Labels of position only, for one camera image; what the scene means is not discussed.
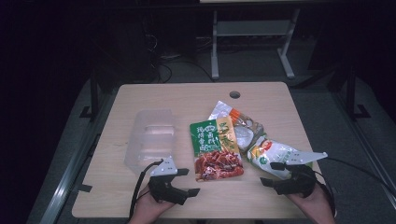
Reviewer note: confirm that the green and red snack packet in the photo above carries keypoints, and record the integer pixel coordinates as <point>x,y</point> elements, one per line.
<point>214,149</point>

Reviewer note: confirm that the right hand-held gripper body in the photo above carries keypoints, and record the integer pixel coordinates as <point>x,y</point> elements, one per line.
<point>299,182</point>

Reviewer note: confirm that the person's left hand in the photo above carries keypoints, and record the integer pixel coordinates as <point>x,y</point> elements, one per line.
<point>148,211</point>

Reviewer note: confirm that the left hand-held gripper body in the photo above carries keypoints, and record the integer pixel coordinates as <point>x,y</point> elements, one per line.
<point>163,169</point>

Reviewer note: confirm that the black tape strip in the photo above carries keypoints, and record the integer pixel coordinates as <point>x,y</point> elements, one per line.
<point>85,188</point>

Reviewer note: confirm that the person's right hand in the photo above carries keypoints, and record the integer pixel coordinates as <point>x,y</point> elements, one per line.
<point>316,208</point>

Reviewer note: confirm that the clear plastic container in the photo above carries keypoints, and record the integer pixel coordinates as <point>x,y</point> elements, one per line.
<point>149,140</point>

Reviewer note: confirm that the white and green food packet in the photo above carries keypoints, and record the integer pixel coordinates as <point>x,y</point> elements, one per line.
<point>274,152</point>

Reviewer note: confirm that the silver and orange food packet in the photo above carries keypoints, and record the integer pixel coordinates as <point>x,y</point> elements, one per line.
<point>246,127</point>

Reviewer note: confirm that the grey metal desk frame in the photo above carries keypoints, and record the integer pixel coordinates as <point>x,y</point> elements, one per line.
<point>214,46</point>

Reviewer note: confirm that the aluminium rail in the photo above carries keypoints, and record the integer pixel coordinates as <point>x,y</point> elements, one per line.
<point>62,189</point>
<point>370,155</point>

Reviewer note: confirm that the black metal stand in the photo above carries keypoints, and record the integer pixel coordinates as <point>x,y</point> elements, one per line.
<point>350,93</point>
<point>94,93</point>

